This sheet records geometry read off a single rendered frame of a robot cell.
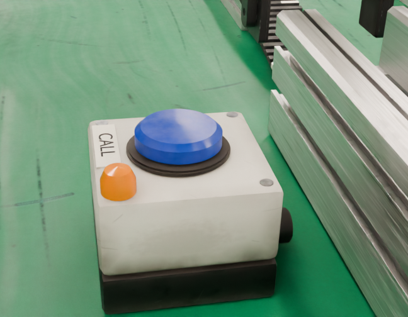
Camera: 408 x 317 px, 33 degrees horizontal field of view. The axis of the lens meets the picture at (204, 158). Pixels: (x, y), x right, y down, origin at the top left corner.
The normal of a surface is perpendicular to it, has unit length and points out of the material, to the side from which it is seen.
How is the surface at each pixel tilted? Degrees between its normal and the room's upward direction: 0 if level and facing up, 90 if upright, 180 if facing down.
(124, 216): 90
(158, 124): 3
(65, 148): 0
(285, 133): 90
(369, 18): 90
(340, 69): 0
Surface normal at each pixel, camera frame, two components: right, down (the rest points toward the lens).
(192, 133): 0.06, -0.85
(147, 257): 0.19, 0.50
